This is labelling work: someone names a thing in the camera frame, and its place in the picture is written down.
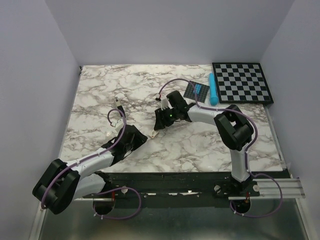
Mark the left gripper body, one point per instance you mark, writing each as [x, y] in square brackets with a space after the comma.
[137, 140]

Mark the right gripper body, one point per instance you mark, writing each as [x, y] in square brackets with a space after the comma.
[175, 116]

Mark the staple box sleeve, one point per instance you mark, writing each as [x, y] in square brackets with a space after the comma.
[153, 134]

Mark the black metal stapler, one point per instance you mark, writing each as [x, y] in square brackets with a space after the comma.
[119, 105]

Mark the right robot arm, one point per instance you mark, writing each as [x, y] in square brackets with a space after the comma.
[232, 125]

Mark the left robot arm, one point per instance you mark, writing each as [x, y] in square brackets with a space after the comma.
[62, 182]

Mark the dark grey lego baseplate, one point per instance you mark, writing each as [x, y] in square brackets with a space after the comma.
[201, 91]

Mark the blue lego brick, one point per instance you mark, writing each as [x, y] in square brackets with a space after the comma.
[197, 88]

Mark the blue toy microphone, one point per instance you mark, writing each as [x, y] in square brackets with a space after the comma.
[214, 100]

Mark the black white chessboard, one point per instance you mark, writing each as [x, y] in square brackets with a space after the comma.
[241, 83]

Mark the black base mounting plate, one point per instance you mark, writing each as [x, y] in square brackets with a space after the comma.
[171, 190]

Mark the aluminium rail frame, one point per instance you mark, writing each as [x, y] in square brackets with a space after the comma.
[274, 189]

